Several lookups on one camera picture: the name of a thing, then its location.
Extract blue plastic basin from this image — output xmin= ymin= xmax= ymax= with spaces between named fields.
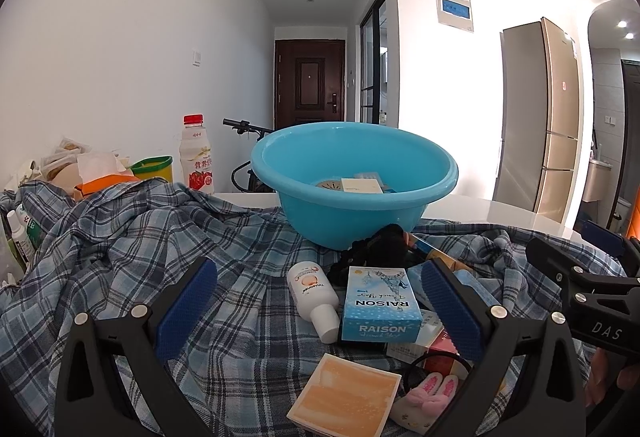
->
xmin=250 ymin=122 xmax=460 ymax=252

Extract tan box with blue end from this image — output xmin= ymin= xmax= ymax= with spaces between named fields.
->
xmin=407 ymin=237 xmax=470 ymax=274

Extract black bicycle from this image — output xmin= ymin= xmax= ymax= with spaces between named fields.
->
xmin=222 ymin=118 xmax=281 ymax=194

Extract person's right hand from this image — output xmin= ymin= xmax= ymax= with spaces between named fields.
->
xmin=584 ymin=346 xmax=640 ymax=410

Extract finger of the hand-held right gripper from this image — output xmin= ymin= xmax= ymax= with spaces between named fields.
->
xmin=581 ymin=219 xmax=640 ymax=276
xmin=525 ymin=236 xmax=628 ymax=299

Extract orange tissue pack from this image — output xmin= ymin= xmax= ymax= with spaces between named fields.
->
xmin=74 ymin=151 xmax=142 ymax=202

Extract red white small box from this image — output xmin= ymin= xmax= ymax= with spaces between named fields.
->
xmin=424 ymin=331 xmax=461 ymax=369

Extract light blue printed box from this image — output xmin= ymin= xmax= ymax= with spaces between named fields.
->
xmin=340 ymin=267 xmax=424 ymax=344

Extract white green tubes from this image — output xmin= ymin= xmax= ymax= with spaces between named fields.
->
xmin=4 ymin=201 xmax=40 ymax=270

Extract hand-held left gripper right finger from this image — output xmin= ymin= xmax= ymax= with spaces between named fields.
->
xmin=419 ymin=258 xmax=587 ymax=437

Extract wall panel with blue windows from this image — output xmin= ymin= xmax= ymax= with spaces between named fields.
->
xmin=432 ymin=0 xmax=475 ymax=34

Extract clear snack bags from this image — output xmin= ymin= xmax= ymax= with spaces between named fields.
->
xmin=40 ymin=136 xmax=97 ymax=182

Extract white lotion bottle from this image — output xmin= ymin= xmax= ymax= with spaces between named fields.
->
xmin=286 ymin=262 xmax=342 ymax=344

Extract light blue long box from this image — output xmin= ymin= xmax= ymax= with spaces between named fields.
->
xmin=452 ymin=268 xmax=502 ymax=314

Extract yellow box with blue emblem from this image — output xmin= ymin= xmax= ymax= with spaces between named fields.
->
xmin=341 ymin=177 xmax=384 ymax=194

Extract black framed glass door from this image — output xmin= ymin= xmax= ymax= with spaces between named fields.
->
xmin=359 ymin=0 xmax=389 ymax=126

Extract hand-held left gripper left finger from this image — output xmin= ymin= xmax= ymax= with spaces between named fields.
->
xmin=54 ymin=257 xmax=219 ymax=437

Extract blue plaid shirt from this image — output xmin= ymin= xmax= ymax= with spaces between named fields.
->
xmin=0 ymin=177 xmax=601 ymax=437

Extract gold refrigerator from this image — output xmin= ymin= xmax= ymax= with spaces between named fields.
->
xmin=492 ymin=17 xmax=584 ymax=224

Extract yellow tub with green rim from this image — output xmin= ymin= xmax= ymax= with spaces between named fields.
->
xmin=127 ymin=156 xmax=174 ymax=184

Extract brown entrance door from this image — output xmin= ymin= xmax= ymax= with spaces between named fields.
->
xmin=274 ymin=39 xmax=346 ymax=130

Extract black scrunchie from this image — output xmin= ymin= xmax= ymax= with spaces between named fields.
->
xmin=327 ymin=261 xmax=352 ymax=286

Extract orange faced box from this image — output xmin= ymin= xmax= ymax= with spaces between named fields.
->
xmin=286 ymin=353 xmax=403 ymax=437

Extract red capped drink bottle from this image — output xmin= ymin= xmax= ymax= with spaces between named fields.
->
xmin=179 ymin=113 xmax=216 ymax=196

